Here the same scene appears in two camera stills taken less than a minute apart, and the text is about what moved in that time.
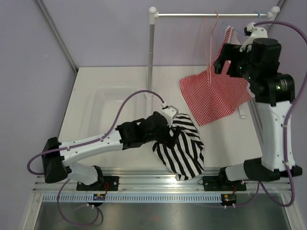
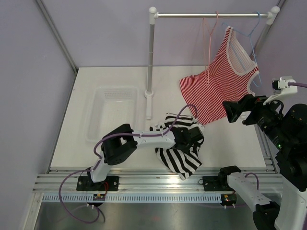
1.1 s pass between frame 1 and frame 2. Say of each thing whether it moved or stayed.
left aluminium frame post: stayed
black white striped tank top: stayed
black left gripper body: moved
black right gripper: moved
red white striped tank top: stayed
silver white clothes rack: stayed
